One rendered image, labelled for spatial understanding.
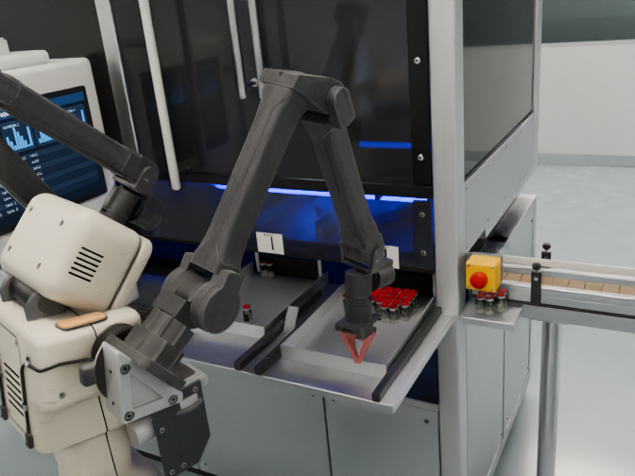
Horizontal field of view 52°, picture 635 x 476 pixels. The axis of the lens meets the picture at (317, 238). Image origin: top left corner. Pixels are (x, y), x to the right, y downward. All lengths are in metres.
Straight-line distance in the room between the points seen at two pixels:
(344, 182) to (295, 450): 1.19
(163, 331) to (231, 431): 1.35
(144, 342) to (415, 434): 1.10
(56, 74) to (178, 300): 1.03
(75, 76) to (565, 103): 4.86
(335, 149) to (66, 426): 0.63
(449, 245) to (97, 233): 0.86
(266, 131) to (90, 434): 0.58
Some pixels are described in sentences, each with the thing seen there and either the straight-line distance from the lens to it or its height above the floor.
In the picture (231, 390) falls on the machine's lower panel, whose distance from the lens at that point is 2.18.
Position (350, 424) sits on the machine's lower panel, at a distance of 1.99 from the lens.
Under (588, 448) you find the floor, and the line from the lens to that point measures 2.71.
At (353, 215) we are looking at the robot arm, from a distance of 1.23.
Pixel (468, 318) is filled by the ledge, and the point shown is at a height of 0.88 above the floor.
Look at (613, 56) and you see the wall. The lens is 6.06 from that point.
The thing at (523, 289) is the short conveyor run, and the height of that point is 0.92.
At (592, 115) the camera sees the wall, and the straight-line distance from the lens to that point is 6.15.
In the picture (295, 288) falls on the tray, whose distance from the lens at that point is 1.85.
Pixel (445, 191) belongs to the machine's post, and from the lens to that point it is 1.54.
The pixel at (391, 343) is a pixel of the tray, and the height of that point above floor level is 0.88.
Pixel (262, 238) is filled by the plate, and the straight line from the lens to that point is 1.82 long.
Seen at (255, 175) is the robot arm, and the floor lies 1.41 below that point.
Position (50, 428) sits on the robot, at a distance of 1.14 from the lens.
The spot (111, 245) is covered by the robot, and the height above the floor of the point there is 1.33.
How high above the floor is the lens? 1.67
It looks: 21 degrees down
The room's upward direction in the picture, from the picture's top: 6 degrees counter-clockwise
